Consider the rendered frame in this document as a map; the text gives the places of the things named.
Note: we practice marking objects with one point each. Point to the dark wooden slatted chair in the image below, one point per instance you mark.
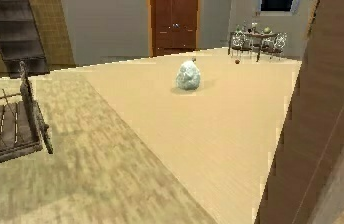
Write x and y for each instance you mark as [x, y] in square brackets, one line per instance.
[11, 125]

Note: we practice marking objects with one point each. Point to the dark wooden dining table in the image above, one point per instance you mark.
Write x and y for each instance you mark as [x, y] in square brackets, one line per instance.
[259, 36]

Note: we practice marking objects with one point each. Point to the green round object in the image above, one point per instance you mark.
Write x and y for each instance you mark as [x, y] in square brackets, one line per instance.
[267, 30]

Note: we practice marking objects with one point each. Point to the dark window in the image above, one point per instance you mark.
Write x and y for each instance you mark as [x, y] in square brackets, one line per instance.
[276, 4]

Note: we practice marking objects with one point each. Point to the orange basketball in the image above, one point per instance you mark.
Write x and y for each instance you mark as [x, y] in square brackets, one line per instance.
[237, 61]

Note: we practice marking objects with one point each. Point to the brown wooden room door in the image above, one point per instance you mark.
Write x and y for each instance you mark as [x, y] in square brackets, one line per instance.
[316, 126]

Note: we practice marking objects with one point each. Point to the pale blue garbage bag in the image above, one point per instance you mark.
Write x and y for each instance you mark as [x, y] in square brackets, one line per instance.
[188, 76]

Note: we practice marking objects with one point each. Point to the dark grey shelf unit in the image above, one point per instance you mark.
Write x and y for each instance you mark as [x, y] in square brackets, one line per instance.
[17, 36]

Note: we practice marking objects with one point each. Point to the reddish brown room door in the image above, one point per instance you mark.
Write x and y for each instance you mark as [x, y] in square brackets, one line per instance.
[174, 26]

